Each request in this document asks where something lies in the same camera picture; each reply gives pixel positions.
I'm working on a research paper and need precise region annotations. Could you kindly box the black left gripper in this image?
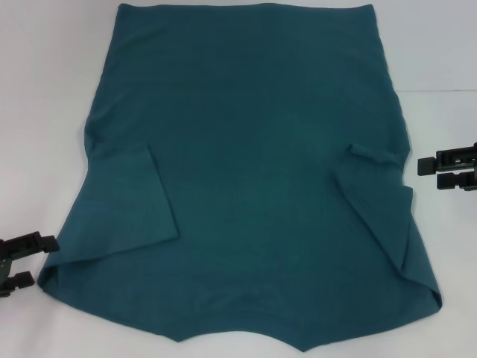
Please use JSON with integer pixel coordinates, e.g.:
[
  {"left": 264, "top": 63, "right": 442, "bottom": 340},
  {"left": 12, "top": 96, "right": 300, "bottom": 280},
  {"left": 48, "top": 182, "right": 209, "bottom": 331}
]
[{"left": 0, "top": 230, "right": 61, "bottom": 298}]

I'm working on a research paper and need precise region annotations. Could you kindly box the teal blue t-shirt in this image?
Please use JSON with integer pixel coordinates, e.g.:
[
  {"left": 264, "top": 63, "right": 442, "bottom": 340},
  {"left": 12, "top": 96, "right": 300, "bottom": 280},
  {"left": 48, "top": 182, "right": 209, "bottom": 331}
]
[{"left": 38, "top": 2, "right": 443, "bottom": 354}]

